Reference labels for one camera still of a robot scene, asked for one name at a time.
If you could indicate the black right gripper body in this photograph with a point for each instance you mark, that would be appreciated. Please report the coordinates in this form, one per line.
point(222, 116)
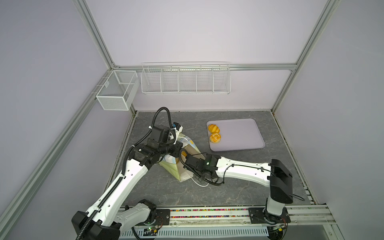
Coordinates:
point(201, 176)

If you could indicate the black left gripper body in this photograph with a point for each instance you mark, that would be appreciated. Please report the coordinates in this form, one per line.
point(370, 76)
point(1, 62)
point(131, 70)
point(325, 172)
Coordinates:
point(169, 148)

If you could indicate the floral paper gift bag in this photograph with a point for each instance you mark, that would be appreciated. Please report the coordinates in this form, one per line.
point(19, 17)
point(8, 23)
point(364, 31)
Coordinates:
point(174, 166)

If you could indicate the yellow fake bread roll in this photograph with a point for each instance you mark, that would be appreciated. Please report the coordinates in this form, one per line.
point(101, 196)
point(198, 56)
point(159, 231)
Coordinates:
point(213, 129)

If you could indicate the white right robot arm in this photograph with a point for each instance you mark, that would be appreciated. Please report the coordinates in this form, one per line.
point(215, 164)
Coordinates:
point(274, 175)

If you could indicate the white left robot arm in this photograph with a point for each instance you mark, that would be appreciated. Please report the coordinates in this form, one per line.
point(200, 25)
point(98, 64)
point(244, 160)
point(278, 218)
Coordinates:
point(103, 221)

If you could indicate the lavender plastic tray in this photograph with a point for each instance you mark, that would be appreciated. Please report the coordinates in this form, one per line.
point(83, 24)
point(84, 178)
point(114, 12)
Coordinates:
point(237, 134)

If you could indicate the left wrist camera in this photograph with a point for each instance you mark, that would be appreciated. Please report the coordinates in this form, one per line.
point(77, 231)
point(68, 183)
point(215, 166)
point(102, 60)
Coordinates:
point(176, 130)

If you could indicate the aluminium mounting rail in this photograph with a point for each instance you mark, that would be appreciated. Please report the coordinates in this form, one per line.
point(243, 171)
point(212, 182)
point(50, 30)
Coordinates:
point(234, 221)

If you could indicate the long white wire basket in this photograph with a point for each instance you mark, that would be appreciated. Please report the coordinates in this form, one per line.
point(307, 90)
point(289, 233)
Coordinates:
point(161, 78)

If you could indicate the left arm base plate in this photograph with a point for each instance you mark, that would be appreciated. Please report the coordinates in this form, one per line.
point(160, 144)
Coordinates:
point(161, 217)

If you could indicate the white mesh wall box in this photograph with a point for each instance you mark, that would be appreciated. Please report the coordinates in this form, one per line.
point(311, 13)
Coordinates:
point(118, 91)

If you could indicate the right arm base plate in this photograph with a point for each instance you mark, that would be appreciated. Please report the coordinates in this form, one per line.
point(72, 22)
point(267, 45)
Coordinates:
point(259, 215)

